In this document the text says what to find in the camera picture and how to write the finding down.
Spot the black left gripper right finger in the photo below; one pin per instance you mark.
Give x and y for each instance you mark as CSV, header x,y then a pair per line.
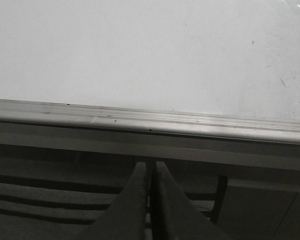
x,y
173,217

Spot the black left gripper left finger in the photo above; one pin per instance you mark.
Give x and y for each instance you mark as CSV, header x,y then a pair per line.
x,y
125,219

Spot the white whiteboard with aluminium frame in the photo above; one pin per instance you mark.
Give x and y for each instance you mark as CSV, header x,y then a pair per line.
x,y
208,68

